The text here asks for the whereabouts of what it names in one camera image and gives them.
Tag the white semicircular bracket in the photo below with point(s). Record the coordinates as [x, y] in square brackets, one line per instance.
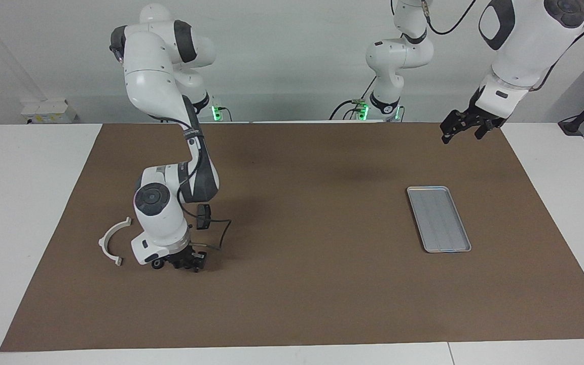
[102, 244]

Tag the brown table mat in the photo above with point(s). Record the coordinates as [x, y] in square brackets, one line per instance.
[322, 284]

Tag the silver metal tray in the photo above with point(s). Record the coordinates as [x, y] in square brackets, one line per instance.
[439, 220]

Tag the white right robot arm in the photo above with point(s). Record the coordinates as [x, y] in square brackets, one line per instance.
[155, 91]

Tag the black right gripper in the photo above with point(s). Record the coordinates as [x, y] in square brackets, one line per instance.
[188, 255]

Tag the rectangular grey brake pad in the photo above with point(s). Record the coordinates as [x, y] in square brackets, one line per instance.
[204, 217]

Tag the black bearing with silver centre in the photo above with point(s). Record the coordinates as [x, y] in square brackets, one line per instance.
[157, 264]

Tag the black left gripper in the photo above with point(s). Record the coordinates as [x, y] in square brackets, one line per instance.
[467, 114]

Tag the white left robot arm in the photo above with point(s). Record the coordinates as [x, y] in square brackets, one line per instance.
[520, 45]

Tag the white box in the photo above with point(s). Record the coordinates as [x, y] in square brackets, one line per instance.
[48, 109]

